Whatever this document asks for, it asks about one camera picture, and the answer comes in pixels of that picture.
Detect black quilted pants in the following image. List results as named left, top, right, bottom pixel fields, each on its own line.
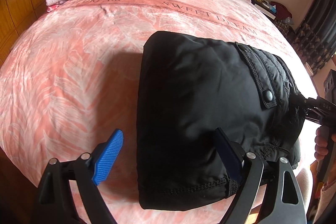
left=136, top=31, right=305, bottom=211

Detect person's right hand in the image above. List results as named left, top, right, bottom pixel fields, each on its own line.
left=314, top=126, right=329, bottom=161

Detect white waste bin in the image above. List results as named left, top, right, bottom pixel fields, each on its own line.
left=304, top=62, right=314, bottom=77

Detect dark patterned curtain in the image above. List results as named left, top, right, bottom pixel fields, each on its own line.
left=291, top=0, right=335, bottom=75

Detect pink bed with bedspread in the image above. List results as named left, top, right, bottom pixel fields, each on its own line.
left=1, top=0, right=317, bottom=223

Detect dark red garment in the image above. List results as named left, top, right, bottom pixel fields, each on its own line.
left=270, top=1, right=292, bottom=20

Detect nightstand with clutter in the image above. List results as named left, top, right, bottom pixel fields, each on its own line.
left=251, top=0, right=276, bottom=22

